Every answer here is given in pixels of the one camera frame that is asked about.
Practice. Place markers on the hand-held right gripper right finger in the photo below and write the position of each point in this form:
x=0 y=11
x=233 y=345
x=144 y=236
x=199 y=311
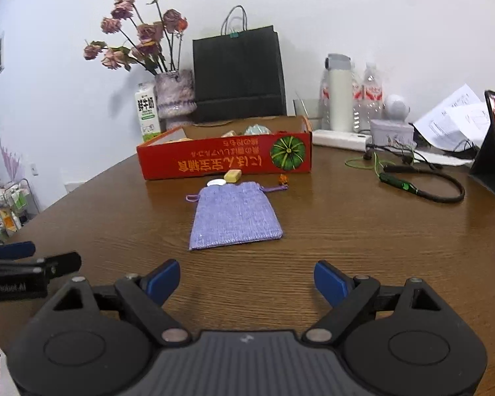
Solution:
x=330 y=282

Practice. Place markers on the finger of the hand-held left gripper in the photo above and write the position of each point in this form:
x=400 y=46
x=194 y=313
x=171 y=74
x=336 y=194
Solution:
x=12 y=250
x=62 y=264

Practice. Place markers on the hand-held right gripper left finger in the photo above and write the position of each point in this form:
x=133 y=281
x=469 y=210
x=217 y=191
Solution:
x=165 y=280

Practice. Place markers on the purple fabric pouch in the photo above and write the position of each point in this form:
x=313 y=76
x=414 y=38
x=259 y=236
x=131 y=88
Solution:
x=235 y=218

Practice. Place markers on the red cardboard box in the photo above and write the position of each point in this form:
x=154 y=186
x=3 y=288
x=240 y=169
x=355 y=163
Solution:
x=222 y=159

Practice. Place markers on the wooden desktop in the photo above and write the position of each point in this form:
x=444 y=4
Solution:
x=354 y=235

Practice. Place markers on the white oval pebble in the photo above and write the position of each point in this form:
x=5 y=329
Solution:
x=215 y=183

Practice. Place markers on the small orange figure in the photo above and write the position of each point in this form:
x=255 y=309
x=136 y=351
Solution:
x=283 y=180

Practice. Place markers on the yellow block eraser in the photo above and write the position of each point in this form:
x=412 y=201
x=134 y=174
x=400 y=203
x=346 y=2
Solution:
x=232 y=176

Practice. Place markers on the green black neckband earphones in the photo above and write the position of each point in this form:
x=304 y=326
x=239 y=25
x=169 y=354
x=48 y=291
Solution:
x=433 y=189

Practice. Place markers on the white power strip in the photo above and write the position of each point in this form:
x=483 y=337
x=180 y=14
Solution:
x=340 y=139

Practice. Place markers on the lavender tissue box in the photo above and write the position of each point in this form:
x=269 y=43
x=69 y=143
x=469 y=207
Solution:
x=392 y=132

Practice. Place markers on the white green milk carton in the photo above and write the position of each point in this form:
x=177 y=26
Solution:
x=147 y=115

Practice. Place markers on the white green crumpled ball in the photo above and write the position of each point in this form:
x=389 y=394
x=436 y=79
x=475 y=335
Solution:
x=258 y=130

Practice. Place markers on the clear red label water bottle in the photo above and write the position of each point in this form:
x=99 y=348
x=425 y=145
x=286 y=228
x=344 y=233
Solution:
x=373 y=90
x=357 y=99

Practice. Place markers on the purple marbled vase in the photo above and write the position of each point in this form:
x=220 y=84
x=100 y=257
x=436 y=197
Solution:
x=175 y=95

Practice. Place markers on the white round lamp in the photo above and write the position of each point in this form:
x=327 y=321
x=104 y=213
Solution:
x=397 y=108

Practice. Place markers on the white thermos bottle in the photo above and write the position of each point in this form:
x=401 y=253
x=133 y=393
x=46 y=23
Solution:
x=339 y=95

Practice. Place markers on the stack of white papers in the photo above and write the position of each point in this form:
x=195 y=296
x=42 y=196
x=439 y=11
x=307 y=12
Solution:
x=453 y=121

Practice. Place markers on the black paper bag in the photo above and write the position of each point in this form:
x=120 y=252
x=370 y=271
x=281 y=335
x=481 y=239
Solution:
x=239 y=74

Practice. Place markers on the dried pink flowers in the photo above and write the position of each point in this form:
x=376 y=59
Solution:
x=144 y=33

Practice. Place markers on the purple wall decal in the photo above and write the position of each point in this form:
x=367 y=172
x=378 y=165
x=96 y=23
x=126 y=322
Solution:
x=10 y=161

